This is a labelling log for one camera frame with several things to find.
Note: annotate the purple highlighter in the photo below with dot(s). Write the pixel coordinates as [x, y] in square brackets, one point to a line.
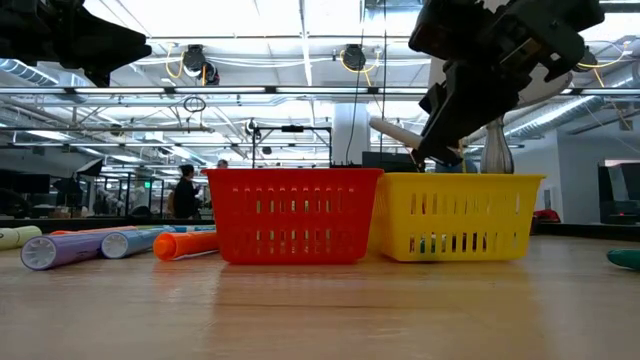
[65, 250]

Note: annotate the red plastic basket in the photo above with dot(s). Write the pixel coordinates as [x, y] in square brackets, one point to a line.
[292, 215]

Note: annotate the black cabinet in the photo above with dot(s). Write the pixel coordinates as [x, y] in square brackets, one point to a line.
[617, 195]

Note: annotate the blue highlighter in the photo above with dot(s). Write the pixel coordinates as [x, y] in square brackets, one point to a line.
[132, 242]

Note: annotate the orange highlighter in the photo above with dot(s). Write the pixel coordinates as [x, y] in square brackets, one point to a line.
[90, 231]
[185, 245]

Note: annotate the red object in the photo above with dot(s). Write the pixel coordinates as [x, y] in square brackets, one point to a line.
[546, 215]

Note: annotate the black capped whiteboard marker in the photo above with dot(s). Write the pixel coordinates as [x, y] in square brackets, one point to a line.
[395, 132]

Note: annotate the green capped whiteboard marker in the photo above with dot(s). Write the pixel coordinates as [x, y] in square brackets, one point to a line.
[627, 259]

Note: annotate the light green highlighter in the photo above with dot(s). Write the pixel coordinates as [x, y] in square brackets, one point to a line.
[17, 237]

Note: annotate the person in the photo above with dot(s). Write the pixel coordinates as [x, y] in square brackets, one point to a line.
[186, 192]
[455, 168]
[222, 163]

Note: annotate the black gantry frame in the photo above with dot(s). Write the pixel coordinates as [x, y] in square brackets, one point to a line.
[292, 128]

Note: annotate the blue thin marker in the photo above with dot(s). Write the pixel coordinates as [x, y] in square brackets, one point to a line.
[197, 229]

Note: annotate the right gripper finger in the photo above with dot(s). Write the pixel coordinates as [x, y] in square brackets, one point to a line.
[433, 99]
[475, 105]

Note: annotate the yellow plastic basket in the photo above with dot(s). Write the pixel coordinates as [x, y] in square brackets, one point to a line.
[452, 215]

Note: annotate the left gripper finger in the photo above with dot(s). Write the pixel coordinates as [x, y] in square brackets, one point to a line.
[120, 56]
[110, 35]

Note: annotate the table lamp white shade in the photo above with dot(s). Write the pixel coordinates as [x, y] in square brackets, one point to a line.
[496, 150]

